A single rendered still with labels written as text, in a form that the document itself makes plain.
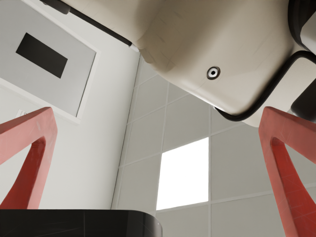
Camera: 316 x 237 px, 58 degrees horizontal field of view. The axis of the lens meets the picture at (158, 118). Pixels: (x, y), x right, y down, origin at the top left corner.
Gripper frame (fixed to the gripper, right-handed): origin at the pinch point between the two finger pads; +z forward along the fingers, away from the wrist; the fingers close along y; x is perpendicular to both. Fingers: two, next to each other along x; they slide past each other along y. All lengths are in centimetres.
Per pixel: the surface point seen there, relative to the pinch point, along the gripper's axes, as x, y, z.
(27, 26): 90, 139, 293
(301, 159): 121, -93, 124
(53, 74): 133, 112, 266
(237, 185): 154, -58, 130
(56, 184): 203, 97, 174
